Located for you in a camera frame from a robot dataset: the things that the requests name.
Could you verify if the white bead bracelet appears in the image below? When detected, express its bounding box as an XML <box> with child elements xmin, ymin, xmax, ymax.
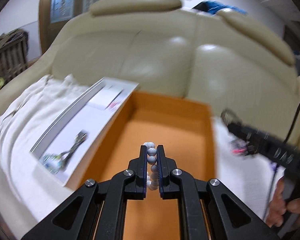
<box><xmin>142</xmin><ymin>141</ymin><xmax>160</xmax><ymax>190</ymax></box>

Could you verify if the small dark jewelry piece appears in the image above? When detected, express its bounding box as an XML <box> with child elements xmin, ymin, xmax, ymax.
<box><xmin>42</xmin><ymin>130</ymin><xmax>88</xmax><ymax>174</ymax></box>

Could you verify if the person's right hand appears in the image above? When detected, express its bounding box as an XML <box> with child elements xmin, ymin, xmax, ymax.
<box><xmin>266</xmin><ymin>177</ymin><xmax>300</xmax><ymax>231</ymax></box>

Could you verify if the orange cardboard box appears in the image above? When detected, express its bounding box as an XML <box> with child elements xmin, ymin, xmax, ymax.
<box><xmin>65</xmin><ymin>90</ymin><xmax>217</xmax><ymax>240</ymax></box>

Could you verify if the white box lid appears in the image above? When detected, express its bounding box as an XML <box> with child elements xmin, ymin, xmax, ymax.
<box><xmin>30</xmin><ymin>77</ymin><xmax>138</xmax><ymax>186</ymax></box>

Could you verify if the white towel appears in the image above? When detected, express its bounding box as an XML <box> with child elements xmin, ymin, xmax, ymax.
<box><xmin>0</xmin><ymin>74</ymin><xmax>96</xmax><ymax>156</ymax></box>

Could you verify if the beige leather sofa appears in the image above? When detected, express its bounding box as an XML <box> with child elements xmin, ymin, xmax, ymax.
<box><xmin>0</xmin><ymin>0</ymin><xmax>300</xmax><ymax>233</ymax></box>

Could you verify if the blue cloth behind sofa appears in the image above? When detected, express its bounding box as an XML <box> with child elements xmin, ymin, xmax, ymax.
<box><xmin>192</xmin><ymin>1</ymin><xmax>247</xmax><ymax>15</ymax></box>

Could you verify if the wooden glass door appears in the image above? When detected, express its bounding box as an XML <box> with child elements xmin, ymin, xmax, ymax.
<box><xmin>38</xmin><ymin>0</ymin><xmax>98</xmax><ymax>53</ymax></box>

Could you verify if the black cable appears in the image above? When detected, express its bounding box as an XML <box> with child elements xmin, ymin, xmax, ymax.
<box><xmin>263</xmin><ymin>76</ymin><xmax>300</xmax><ymax>221</ymax></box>

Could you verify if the wooden crib rail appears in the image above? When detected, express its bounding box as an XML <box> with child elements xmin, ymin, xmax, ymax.
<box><xmin>0</xmin><ymin>29</ymin><xmax>29</xmax><ymax>83</ymax></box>

